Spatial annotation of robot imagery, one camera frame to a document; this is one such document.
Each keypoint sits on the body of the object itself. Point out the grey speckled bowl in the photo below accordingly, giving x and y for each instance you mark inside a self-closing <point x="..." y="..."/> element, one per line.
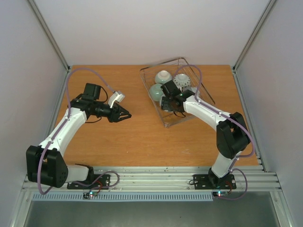
<point x="195" y="90"/>

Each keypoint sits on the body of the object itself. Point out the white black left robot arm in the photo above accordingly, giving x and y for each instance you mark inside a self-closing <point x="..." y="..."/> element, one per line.
<point x="45" y="163"/>

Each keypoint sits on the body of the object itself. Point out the metal wire dish rack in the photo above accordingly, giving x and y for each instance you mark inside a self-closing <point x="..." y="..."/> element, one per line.
<point x="174" y="66"/>

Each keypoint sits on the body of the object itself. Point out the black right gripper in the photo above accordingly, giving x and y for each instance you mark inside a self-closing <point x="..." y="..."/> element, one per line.
<point x="168" y="104"/>

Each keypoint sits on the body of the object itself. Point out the controller board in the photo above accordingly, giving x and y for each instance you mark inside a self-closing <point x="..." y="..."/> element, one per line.
<point x="89" y="195"/>
<point x="221" y="193"/>

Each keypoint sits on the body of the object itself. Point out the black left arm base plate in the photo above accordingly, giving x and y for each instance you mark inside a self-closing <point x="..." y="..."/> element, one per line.
<point x="104" y="181"/>

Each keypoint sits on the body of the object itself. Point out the right controller board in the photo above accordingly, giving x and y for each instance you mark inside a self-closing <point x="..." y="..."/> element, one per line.
<point x="221" y="193"/>

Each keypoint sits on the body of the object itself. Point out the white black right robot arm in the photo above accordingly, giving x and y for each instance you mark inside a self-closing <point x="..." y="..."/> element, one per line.
<point x="232" y="136"/>

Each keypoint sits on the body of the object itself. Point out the green ring patterned bowl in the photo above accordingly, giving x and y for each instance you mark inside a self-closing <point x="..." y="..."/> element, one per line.
<point x="156" y="92"/>

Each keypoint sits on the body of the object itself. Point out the pink patterned bowl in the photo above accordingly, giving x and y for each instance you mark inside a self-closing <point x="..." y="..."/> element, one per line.
<point x="182" y="80"/>

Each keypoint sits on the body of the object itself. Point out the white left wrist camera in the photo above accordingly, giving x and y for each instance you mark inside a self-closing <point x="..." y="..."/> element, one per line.
<point x="117" y="96"/>

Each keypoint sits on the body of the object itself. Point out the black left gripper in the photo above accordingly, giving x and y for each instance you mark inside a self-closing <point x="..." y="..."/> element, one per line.
<point x="118" y="111"/>

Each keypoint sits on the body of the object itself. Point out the left controller board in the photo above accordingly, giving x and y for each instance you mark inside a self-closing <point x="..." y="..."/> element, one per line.
<point x="89" y="195"/>

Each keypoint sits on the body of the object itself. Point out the pale green bowl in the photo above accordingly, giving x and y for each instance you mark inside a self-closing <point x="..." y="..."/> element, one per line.
<point x="162" y="77"/>

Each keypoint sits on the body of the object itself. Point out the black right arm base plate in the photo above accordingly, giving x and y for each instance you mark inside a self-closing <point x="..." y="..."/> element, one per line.
<point x="201" y="182"/>

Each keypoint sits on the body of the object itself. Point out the grey slotted cable duct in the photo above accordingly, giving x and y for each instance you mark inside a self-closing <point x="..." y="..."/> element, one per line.
<point x="125" y="196"/>

